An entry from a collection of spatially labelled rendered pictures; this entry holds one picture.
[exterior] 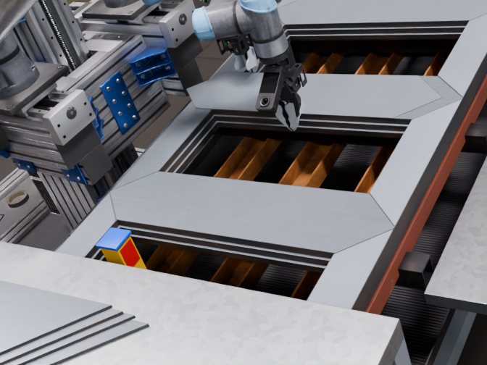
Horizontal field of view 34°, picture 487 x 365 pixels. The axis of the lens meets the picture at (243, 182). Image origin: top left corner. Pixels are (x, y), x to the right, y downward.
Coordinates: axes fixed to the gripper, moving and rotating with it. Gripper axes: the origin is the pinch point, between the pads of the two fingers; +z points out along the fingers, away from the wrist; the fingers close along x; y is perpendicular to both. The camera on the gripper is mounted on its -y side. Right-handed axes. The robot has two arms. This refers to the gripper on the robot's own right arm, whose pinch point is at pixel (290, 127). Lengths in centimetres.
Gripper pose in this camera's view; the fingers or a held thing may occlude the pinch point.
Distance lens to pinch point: 191.2
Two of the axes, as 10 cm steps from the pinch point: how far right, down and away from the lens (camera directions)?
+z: 2.8, 7.7, 5.7
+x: -8.4, -0.9, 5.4
